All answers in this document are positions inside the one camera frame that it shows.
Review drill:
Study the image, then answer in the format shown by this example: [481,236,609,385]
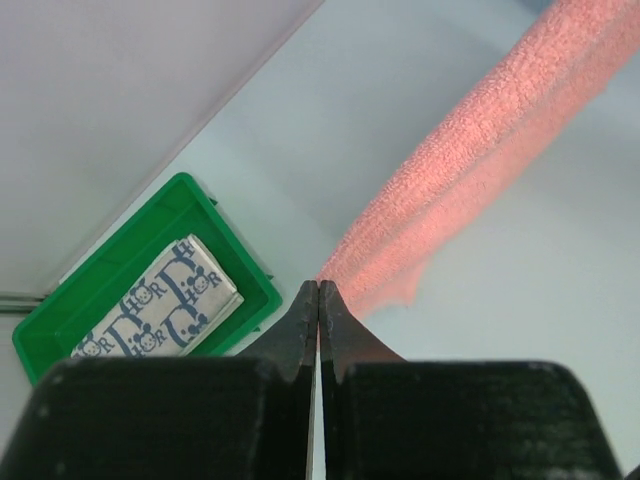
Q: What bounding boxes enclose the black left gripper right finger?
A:
[319,281,621,479]

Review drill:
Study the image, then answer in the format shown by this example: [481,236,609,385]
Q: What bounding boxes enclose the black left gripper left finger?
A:
[1,281,319,479]

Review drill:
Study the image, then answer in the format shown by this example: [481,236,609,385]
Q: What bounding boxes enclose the pink towel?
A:
[319,1,639,315]

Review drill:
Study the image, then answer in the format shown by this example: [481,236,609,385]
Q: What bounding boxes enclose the blue white patterned towel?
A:
[70,234,244,358]

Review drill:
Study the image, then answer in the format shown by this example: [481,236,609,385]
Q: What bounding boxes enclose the green plastic tray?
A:
[12,173,282,383]

